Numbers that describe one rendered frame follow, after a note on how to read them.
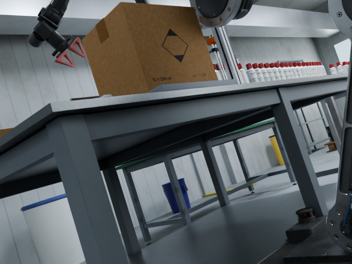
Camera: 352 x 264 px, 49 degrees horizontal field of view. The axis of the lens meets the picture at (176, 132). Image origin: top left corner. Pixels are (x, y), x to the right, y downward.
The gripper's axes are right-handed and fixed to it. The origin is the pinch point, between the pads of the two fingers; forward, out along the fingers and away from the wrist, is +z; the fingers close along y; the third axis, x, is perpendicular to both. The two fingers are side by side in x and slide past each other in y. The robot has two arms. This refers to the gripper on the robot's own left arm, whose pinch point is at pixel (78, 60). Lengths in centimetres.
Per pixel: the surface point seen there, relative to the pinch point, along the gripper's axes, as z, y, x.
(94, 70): 2.6, -32.0, 24.6
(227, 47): 47, -26, -47
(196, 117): 30, -56, 31
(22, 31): -42, 267, -192
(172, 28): 10, -55, 10
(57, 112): -3, -62, 63
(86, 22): 4, 239, -246
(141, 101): 11, -61, 46
